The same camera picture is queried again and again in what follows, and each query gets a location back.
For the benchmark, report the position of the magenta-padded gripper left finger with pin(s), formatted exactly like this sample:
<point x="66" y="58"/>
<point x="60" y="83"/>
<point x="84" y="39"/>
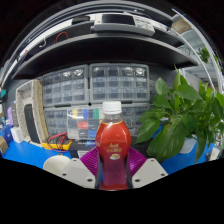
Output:
<point x="80" y="173"/>

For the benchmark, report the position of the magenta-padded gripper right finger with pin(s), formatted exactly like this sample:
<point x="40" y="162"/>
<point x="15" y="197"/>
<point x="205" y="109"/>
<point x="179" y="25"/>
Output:
<point x="150" y="171"/>

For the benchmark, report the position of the red drink bottle white cap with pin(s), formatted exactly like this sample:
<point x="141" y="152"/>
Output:
<point x="113" y="143"/>

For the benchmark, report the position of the black box with white label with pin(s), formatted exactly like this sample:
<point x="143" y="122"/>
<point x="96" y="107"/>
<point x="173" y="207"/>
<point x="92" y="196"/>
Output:
<point x="81" y="145"/>

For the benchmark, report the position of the yellow multimeter with red leads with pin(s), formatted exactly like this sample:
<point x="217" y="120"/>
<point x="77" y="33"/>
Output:
<point x="60" y="144"/>

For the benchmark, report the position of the clear organizer box colourful parts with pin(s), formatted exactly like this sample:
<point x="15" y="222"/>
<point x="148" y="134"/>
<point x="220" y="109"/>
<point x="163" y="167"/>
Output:
<point x="83" y="123"/>

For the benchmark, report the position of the green potted plant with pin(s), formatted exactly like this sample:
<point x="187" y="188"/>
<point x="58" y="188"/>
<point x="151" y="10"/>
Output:
<point x="176" y="116"/>

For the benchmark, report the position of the black rectangular device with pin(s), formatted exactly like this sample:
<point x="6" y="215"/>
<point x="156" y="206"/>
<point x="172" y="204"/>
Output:
<point x="31" y="123"/>

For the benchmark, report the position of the white carton box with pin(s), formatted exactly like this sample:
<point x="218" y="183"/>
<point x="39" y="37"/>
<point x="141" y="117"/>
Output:
<point x="16" y="135"/>

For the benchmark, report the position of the dark grey carton box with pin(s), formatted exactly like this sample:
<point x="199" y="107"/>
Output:
<point x="15" y="113"/>

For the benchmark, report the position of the purple plastic bag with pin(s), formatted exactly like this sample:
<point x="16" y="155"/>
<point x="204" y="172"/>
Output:
<point x="10" y="116"/>

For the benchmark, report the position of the black workbench shelf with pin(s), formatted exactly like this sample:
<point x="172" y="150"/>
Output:
<point x="106" y="50"/>

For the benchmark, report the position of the white metal shelf rack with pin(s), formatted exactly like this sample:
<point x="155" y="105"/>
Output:
<point x="200" y="43"/>

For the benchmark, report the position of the black rounded pouch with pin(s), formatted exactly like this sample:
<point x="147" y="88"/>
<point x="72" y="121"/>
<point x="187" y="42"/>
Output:
<point x="81" y="19"/>

